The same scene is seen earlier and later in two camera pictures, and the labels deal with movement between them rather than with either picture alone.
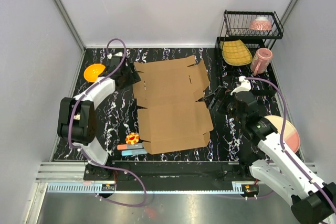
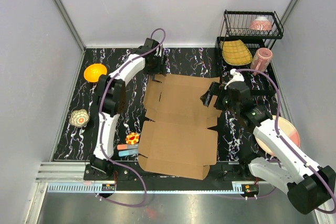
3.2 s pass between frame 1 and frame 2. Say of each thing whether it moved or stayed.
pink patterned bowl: stayed
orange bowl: stayed
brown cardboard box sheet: moved
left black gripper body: moved
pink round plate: stayed
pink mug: stayed
